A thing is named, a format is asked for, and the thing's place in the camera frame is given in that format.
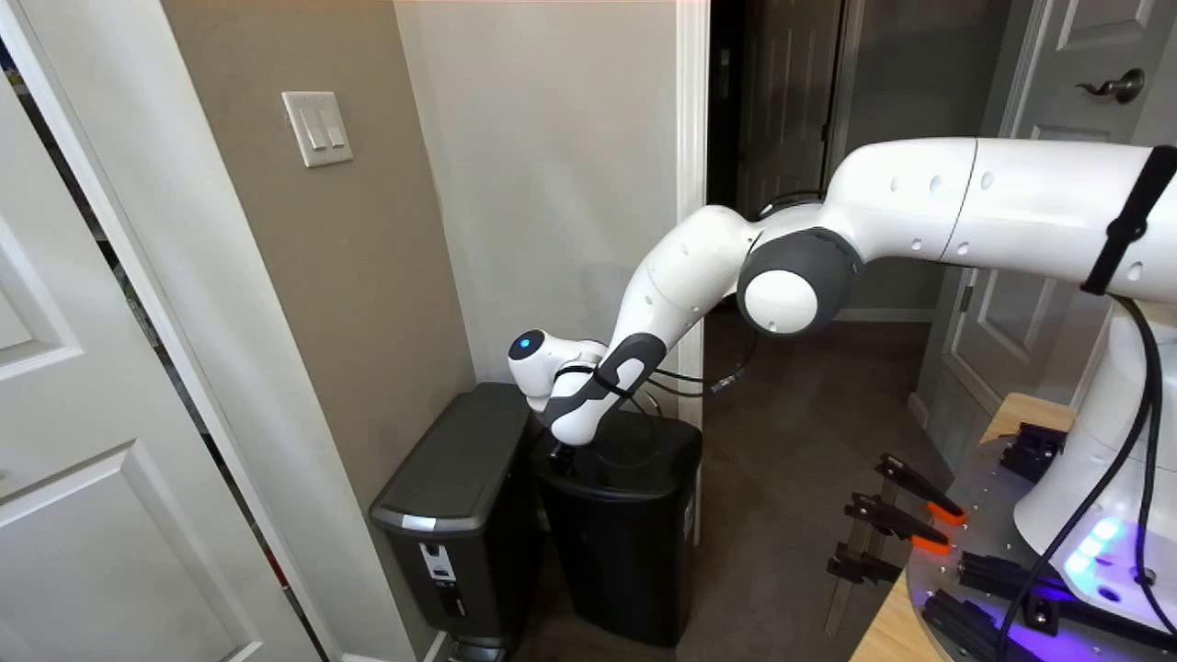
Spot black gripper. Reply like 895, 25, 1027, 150
537, 431, 594, 477

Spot black trash bin body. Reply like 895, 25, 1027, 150
537, 465, 707, 650

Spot gray step trash can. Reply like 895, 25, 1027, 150
363, 378, 545, 662

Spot black orange bar clamp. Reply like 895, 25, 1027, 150
843, 489, 955, 556
822, 546, 907, 587
871, 448, 966, 525

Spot dark wooden door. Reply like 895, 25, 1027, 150
730, 0, 854, 216

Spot silver robot mounting plate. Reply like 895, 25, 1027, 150
903, 419, 1177, 662

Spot white panel door with lever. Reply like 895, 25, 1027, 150
911, 0, 1177, 475

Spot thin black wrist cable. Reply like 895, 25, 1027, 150
636, 362, 755, 406

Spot white double light switch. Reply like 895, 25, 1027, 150
280, 88, 356, 173

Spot black mounting bracket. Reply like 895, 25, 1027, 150
951, 549, 1061, 617
914, 586, 1023, 662
994, 419, 1075, 487

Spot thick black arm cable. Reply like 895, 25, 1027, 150
994, 292, 1177, 646

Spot black arm strap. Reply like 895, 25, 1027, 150
1077, 145, 1177, 297

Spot dark metal lever door handle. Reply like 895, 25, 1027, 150
1075, 68, 1147, 106

